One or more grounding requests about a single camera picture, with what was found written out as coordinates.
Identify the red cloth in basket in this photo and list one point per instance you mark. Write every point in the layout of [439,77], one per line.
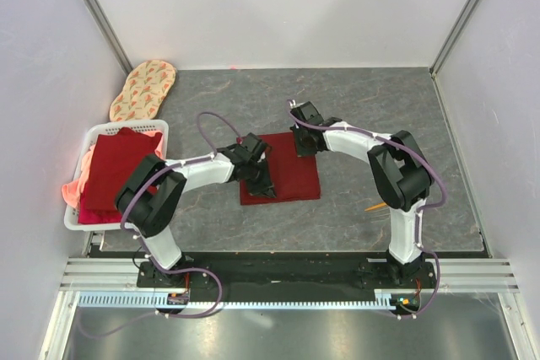
[115,158]

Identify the magenta cloth in basket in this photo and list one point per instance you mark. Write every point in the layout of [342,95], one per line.
[89,217]

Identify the salmon pink cloth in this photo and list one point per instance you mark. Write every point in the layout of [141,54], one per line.
[72,191]

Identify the white slotted cable duct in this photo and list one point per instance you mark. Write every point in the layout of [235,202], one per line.
[163,300]

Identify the red cloth napkin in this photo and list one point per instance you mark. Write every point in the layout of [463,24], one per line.
[294,178]

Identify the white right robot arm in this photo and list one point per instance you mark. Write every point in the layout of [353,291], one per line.
[396,163]

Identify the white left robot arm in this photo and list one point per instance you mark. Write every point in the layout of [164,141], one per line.
[148,200]

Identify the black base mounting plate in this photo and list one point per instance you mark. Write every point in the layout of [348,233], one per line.
[288,276]

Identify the floral oval placemat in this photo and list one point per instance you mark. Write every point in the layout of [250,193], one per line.
[143,92]

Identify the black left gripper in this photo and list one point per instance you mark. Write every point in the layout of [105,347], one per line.
[265,188]

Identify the orange plastic fork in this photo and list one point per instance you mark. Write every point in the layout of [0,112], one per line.
[376,207]

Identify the white plastic basket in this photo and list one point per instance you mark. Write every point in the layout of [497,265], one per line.
[146,126]

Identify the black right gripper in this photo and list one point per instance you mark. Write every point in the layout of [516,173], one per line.
[302,151]

